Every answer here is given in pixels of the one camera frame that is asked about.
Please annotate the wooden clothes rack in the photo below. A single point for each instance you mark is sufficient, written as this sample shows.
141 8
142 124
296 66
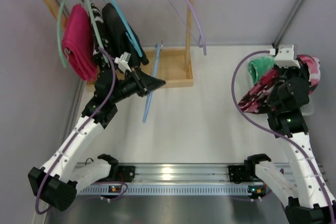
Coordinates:
173 69

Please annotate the black white patterned garment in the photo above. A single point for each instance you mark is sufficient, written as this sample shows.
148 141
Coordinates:
106 41

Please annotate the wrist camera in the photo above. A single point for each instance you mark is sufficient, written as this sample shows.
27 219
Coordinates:
285 56
122 62

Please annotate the white plastic basket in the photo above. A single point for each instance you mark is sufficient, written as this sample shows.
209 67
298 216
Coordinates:
306 110

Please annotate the white slotted cable duct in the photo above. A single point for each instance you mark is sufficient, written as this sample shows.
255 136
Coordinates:
173 190

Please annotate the aluminium mounting rail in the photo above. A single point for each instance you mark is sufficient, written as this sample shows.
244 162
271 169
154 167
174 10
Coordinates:
183 173

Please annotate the green white towel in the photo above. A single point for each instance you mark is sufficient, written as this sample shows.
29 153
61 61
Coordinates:
259 66

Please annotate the black trousers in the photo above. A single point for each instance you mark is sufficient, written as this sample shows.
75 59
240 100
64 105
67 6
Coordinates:
119 38

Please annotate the lilac hanger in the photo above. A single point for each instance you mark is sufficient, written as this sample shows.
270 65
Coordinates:
201 42

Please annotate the pale green hanger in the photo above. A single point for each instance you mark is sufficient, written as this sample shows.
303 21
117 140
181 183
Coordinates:
94 24

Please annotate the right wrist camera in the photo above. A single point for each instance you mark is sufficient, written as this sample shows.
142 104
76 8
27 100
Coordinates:
285 56

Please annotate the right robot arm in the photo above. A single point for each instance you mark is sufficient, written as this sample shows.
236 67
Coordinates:
280 93

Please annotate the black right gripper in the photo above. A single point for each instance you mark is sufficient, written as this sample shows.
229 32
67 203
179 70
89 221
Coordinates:
284 71

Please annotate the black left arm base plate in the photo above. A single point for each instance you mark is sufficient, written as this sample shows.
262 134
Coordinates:
122 173

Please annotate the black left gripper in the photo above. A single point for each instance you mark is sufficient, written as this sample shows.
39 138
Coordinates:
140 83

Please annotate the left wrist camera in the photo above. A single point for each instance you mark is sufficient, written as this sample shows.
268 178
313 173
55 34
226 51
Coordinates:
122 62

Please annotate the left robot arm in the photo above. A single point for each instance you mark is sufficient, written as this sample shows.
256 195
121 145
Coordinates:
58 181

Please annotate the pink floral trousers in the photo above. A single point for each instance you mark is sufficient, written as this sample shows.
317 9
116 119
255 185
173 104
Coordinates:
255 100

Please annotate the magenta garment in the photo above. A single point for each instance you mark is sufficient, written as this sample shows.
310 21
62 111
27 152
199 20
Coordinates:
77 44

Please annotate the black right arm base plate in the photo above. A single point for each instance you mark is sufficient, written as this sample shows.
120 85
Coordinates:
239 174

